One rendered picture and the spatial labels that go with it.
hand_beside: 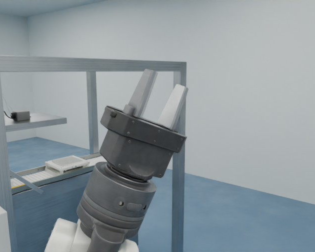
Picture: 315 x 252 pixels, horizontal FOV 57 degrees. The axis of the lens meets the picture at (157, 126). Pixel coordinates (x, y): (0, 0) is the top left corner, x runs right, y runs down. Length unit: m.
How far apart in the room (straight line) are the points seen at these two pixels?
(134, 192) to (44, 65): 0.97
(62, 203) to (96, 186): 1.95
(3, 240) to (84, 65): 0.76
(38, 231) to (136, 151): 1.98
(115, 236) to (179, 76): 1.54
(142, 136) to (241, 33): 3.92
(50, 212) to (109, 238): 1.94
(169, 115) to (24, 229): 1.93
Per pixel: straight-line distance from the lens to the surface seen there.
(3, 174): 1.26
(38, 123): 2.00
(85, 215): 0.39
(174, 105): 0.39
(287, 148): 4.12
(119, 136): 0.35
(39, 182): 2.12
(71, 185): 2.25
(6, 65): 1.21
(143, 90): 0.36
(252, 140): 4.23
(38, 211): 2.24
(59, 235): 0.41
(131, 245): 0.44
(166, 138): 0.37
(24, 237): 2.27
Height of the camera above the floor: 1.65
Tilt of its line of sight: 11 degrees down
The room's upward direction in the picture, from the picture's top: straight up
